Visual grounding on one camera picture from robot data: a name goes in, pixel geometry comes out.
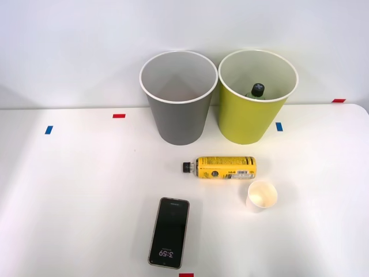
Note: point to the green bottle with black cap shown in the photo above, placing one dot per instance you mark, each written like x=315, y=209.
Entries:
x=257, y=90

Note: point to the grey plastic waste bin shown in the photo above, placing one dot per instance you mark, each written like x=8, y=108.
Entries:
x=178, y=121

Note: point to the yellow bottle with black cap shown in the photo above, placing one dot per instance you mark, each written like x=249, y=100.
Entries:
x=227, y=168

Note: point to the yellow-green plastic waste bin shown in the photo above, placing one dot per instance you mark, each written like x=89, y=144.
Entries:
x=245, y=121

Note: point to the black smartphone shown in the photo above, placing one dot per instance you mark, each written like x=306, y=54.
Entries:
x=168, y=231

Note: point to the small white paper cup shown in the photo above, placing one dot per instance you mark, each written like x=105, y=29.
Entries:
x=261, y=197

